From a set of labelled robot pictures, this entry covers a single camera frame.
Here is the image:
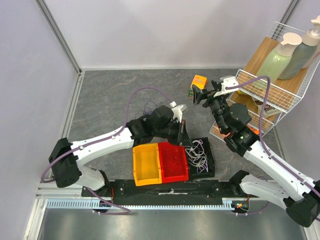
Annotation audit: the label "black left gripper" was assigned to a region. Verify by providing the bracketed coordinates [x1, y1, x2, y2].
[154, 119, 194, 148]

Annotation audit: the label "white cable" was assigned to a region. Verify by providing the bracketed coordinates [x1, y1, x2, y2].
[184, 139, 210, 175]

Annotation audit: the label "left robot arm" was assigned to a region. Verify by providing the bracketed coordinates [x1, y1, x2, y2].
[49, 104, 193, 197]

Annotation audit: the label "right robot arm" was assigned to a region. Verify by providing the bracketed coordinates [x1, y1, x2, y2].
[192, 81, 320, 228]

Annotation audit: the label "orange green carton box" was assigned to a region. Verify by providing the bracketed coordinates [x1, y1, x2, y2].
[188, 74, 208, 98]

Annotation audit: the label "red plastic bin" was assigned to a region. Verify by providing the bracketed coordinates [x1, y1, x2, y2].
[158, 142, 189, 184]

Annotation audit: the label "black plastic bin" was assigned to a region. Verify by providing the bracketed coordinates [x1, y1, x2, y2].
[185, 137, 215, 180]

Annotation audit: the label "yellow plastic bin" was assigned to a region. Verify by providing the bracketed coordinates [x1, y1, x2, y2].
[132, 143, 162, 187]

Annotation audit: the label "orange snack packets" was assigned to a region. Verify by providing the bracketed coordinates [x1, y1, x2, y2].
[217, 126, 260, 136]

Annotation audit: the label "brown snack packet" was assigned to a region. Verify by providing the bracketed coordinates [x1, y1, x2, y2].
[251, 97, 282, 118]

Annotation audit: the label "light green pump bottle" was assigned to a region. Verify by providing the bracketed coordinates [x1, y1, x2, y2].
[256, 32, 302, 84]

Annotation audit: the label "dark green pump bottle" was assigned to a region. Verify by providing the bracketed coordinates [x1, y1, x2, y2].
[278, 35, 309, 80]

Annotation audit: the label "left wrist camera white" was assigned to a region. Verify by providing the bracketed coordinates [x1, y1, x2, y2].
[169, 101, 187, 123]

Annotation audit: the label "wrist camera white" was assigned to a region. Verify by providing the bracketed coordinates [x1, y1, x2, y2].
[169, 101, 187, 123]
[213, 75, 239, 97]

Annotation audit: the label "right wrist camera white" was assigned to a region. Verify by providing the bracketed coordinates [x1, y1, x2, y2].
[213, 75, 239, 97]

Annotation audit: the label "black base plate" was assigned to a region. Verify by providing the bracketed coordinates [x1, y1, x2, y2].
[96, 179, 248, 199]

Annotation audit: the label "grey cable duct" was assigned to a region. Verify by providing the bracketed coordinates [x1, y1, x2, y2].
[46, 198, 251, 210]

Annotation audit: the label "white wire shelf rack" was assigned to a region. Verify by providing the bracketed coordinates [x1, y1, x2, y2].
[226, 21, 320, 135]

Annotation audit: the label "aluminium corner post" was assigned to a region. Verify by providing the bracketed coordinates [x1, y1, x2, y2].
[35, 0, 82, 75]

